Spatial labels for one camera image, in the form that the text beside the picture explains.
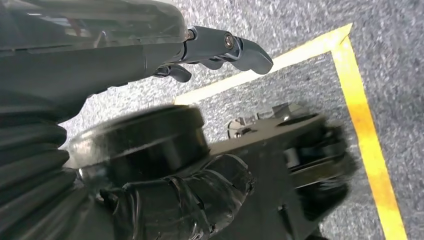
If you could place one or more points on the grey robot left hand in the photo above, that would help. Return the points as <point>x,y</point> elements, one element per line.
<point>99,56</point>

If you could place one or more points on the black robot left leg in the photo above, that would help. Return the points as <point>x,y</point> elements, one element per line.
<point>265,149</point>

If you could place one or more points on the yellow floor tape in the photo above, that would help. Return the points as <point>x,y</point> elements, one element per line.
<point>364,132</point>

